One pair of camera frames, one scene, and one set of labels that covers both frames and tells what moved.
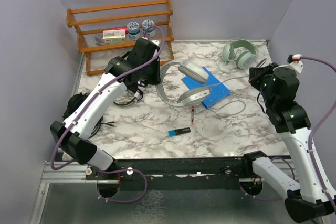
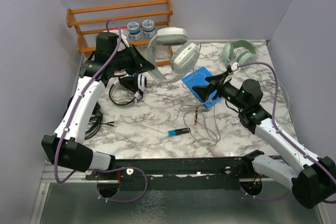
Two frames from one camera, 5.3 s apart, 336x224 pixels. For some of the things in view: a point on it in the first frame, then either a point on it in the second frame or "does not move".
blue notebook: (217, 91) does not move
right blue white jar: (150, 32) does not move
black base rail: (195, 173) does not move
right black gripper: (256, 73) → (205, 92)
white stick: (153, 127) does not move
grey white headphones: (196, 96) → (170, 56)
